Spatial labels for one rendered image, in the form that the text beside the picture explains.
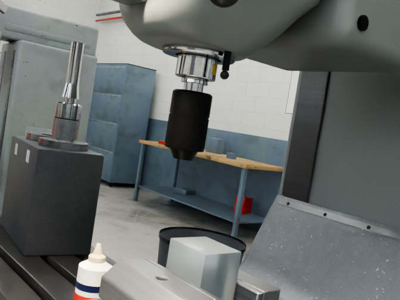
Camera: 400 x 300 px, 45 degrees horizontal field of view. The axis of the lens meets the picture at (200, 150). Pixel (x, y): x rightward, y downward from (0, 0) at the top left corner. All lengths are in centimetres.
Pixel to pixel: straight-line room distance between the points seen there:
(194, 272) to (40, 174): 43
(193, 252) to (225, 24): 23
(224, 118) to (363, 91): 596
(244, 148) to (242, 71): 107
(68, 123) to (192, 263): 47
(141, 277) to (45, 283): 30
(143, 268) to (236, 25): 27
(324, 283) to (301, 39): 40
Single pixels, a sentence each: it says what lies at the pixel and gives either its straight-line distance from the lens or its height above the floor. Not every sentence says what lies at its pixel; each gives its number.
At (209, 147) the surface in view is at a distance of 644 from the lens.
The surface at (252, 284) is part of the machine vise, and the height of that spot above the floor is 107.
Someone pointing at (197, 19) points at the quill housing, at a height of 133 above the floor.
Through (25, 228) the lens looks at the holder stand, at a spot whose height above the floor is 100.
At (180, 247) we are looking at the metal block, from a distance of 52.
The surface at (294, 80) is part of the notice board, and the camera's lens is 601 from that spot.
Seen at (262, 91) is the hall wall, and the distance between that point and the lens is 633.
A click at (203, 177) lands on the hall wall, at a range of 698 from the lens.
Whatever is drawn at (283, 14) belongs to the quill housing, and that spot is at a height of 136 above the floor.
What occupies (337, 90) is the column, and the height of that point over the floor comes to 132.
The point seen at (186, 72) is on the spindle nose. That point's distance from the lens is 54.
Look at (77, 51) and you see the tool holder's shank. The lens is 91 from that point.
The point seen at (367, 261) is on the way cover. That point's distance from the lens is 80.
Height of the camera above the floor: 123
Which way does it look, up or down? 3 degrees down
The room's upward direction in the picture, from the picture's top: 9 degrees clockwise
